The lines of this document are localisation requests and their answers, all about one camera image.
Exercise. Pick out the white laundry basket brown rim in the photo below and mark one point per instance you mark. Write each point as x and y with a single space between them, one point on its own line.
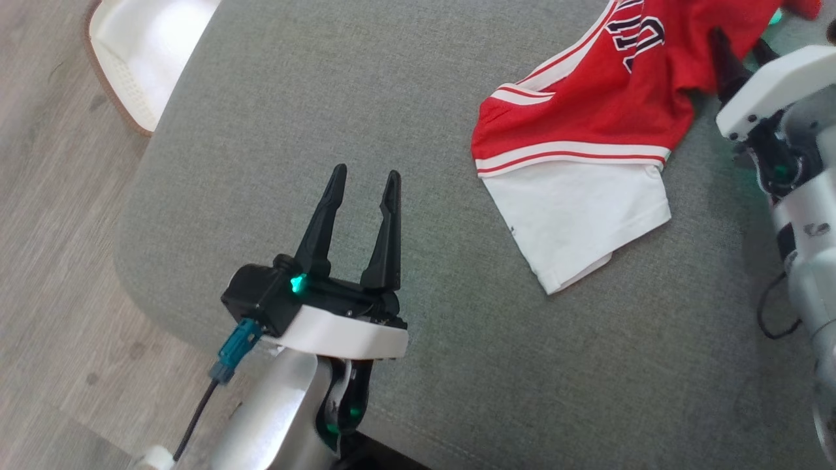
150 52

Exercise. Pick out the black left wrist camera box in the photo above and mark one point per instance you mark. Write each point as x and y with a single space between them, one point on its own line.
258 297

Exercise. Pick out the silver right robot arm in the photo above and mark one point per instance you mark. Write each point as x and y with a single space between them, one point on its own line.
810 274

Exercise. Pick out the red Bulls jersey white sleeves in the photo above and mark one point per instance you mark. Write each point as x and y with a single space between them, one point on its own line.
607 104

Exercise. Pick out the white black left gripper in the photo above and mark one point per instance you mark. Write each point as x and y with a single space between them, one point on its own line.
339 333

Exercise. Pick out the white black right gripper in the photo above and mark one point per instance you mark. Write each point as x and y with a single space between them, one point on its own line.
777 81

